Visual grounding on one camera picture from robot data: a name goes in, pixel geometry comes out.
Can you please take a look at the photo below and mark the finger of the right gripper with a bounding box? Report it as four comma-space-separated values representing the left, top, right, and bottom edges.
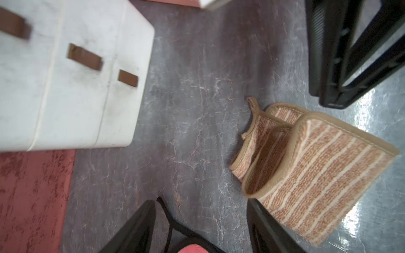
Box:
319, 1, 405, 109
305, 1, 363, 97

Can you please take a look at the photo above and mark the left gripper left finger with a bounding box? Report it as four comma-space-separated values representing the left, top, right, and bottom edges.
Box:
100, 200, 156, 253

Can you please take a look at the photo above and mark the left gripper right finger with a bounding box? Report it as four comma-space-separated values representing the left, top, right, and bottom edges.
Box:
247, 199, 305, 253

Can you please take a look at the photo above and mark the pink grey dishcloth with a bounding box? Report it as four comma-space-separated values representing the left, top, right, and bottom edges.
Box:
157, 197, 224, 253

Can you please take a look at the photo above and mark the beige striped woven dishcloth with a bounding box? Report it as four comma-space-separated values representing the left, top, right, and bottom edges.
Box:
230, 97, 399, 246

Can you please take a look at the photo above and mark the white three-drawer storage box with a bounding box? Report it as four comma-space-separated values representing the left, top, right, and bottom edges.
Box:
1, 1, 155, 152

